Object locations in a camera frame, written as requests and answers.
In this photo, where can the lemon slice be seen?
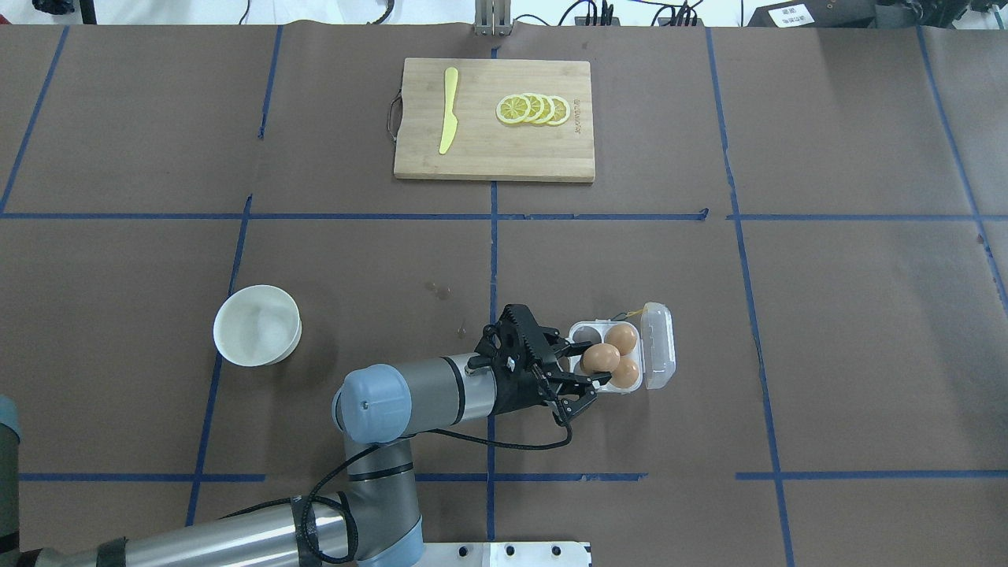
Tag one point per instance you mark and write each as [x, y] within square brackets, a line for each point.
[546, 111]
[536, 105]
[560, 111]
[513, 109]

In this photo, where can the brown egg from bowl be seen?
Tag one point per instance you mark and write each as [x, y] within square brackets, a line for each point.
[599, 358]

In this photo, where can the clear plastic egg box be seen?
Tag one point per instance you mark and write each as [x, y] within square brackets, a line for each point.
[656, 348]

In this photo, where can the brown egg rear in box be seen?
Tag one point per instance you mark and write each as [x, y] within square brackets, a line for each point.
[624, 337]

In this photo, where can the yellow plastic knife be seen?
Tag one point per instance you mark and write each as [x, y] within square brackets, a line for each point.
[450, 120]

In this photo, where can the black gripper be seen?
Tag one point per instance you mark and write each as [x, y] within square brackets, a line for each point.
[509, 396]

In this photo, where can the white ceramic bowl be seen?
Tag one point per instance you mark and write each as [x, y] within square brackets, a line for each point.
[257, 326]

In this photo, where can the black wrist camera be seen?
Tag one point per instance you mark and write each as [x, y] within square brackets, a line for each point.
[512, 331]

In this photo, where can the aluminium frame post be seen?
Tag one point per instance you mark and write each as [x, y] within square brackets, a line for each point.
[493, 18]

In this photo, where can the brown egg front in box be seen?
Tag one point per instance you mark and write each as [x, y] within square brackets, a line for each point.
[626, 374]

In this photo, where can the bamboo cutting board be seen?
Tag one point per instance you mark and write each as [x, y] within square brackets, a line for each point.
[486, 150]

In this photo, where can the black box with label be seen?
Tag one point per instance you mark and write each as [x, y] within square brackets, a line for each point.
[814, 14]

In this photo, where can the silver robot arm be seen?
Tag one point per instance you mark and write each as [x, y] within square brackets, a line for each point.
[366, 510]

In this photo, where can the brown egg in box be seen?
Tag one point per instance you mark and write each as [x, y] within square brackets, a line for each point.
[624, 337]
[626, 374]

